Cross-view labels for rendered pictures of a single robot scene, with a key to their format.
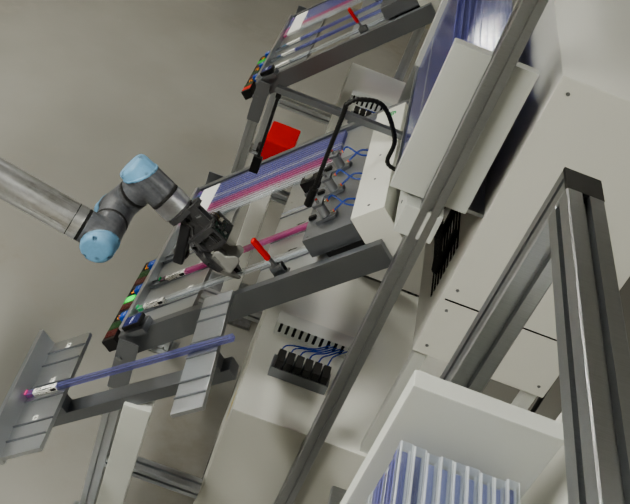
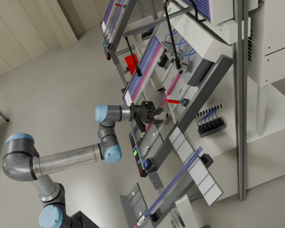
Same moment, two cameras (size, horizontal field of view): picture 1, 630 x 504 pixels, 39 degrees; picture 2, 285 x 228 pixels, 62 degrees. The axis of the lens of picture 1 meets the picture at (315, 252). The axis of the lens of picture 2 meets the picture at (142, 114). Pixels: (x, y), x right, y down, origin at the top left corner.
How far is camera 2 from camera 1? 0.91 m
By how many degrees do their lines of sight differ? 7
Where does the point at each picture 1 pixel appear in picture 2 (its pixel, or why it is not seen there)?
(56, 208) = (85, 156)
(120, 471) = (190, 220)
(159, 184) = (113, 111)
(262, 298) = (188, 118)
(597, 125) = not seen: outside the picture
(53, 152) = (73, 121)
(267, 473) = (229, 168)
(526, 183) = not seen: outside the picture
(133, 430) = (186, 207)
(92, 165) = (86, 115)
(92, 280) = not seen: hidden behind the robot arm
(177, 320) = (162, 151)
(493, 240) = (275, 9)
